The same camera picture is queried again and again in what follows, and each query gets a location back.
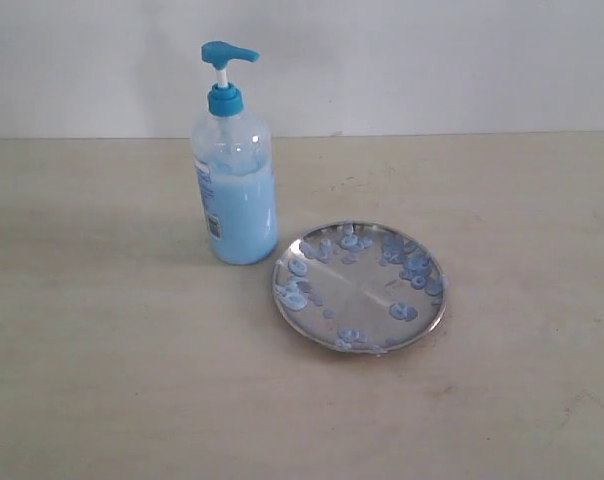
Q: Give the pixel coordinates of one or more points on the blue pump soap bottle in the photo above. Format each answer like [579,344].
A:
[232,151]

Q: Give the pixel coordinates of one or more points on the round steel plate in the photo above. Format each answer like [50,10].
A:
[359,287]

